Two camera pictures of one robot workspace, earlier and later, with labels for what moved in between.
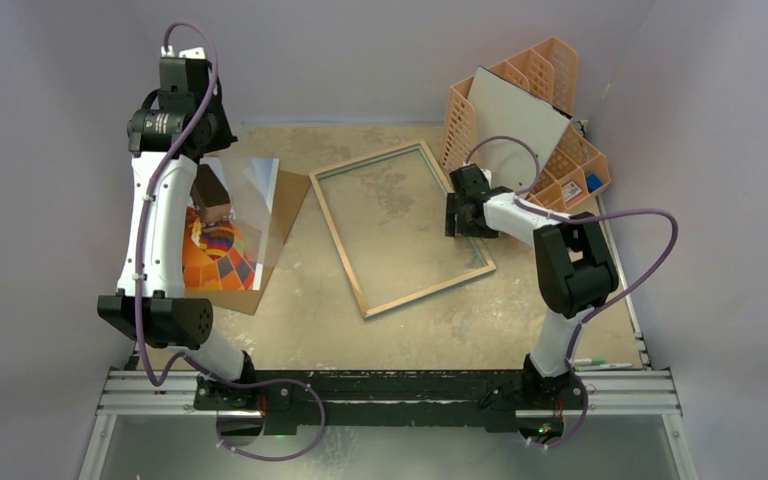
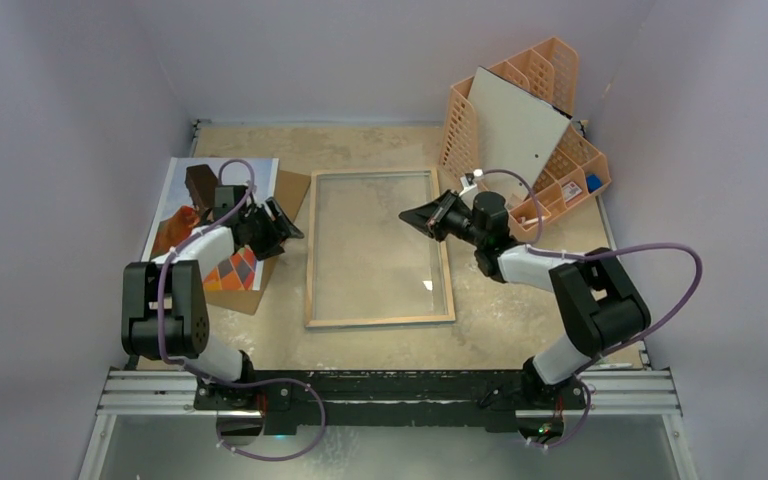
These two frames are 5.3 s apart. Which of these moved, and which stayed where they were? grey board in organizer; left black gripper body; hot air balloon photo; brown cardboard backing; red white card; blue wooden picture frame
Moved: left black gripper body; blue wooden picture frame
Stayed: red white card; hot air balloon photo; grey board in organizer; brown cardboard backing
